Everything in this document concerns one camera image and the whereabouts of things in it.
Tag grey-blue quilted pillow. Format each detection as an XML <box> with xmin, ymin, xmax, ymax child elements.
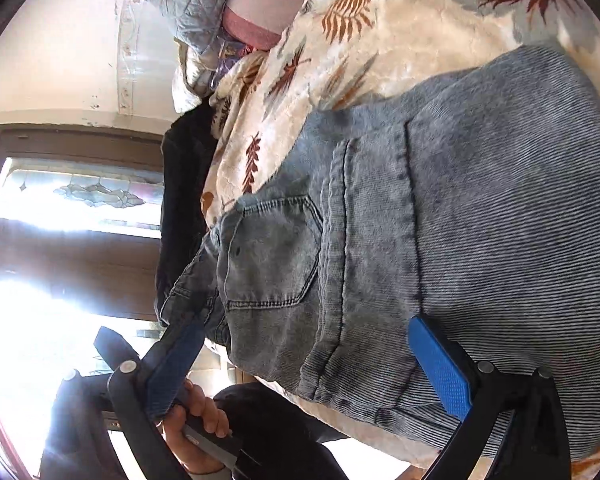
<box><xmin>144</xmin><ymin>0</ymin><xmax>253</xmax><ymax>56</ymax></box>

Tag grey-blue denim pants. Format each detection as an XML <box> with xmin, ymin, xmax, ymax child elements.
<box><xmin>157</xmin><ymin>45</ymin><xmax>600</xmax><ymax>461</ymax></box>

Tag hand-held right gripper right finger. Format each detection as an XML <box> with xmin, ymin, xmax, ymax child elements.
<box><xmin>407</xmin><ymin>315</ymin><xmax>572</xmax><ymax>480</ymax></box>

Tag leaf print quilt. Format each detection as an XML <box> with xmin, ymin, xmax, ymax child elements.
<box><xmin>172</xmin><ymin>0</ymin><xmax>600</xmax><ymax>480</ymax></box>

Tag purple plastic packet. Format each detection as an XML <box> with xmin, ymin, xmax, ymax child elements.
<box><xmin>207</xmin><ymin>39</ymin><xmax>253</xmax><ymax>88</ymax></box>

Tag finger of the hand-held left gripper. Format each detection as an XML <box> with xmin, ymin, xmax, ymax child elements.
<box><xmin>93</xmin><ymin>326</ymin><xmax>142</xmax><ymax>363</ymax></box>

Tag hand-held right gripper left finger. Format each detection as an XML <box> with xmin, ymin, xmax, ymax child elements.
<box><xmin>40</xmin><ymin>317</ymin><xmax>208</xmax><ymax>480</ymax></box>

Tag person's dark clothing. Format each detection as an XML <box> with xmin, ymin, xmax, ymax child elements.
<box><xmin>212</xmin><ymin>382</ymin><xmax>363</xmax><ymax>480</ymax></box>

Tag stained glass window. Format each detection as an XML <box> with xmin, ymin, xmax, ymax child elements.
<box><xmin>0</xmin><ymin>127</ymin><xmax>167</xmax><ymax>323</ymax></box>

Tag person's left hand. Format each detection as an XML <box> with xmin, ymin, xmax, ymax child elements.
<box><xmin>161</xmin><ymin>379</ymin><xmax>232</xmax><ymax>477</ymax></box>

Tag pink bolster cushion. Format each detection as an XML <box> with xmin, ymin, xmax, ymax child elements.
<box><xmin>223</xmin><ymin>0</ymin><xmax>353</xmax><ymax>52</ymax></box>

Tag white crumpled cloth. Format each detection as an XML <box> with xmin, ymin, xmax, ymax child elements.
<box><xmin>171</xmin><ymin>42</ymin><xmax>218</xmax><ymax>113</ymax></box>

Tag black jacket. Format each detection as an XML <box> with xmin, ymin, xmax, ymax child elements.
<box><xmin>152</xmin><ymin>104</ymin><xmax>220</xmax><ymax>318</ymax></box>

